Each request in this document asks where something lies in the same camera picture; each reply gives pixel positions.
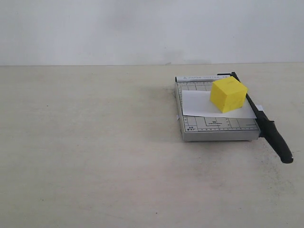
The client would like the white paper sheet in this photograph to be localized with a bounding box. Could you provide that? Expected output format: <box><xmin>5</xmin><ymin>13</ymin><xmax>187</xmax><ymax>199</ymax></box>
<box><xmin>182</xmin><ymin>90</ymin><xmax>256</xmax><ymax>119</ymax></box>

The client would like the yellow foam cube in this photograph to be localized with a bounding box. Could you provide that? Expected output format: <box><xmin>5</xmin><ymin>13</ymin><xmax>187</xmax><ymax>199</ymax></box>
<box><xmin>210</xmin><ymin>76</ymin><xmax>248</xmax><ymax>113</ymax></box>

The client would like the black cutter blade arm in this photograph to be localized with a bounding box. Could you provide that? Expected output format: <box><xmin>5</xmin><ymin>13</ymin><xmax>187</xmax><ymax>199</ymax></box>
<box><xmin>223</xmin><ymin>72</ymin><xmax>294</xmax><ymax>164</ymax></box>

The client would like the grey paper cutter base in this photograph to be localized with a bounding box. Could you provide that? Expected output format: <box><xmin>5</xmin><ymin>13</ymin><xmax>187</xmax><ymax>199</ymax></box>
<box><xmin>175</xmin><ymin>74</ymin><xmax>260</xmax><ymax>142</ymax></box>

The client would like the small grey card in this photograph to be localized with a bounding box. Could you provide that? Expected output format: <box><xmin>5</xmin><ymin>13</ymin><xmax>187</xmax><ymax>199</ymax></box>
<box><xmin>256</xmin><ymin>104</ymin><xmax>264</xmax><ymax>111</ymax></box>

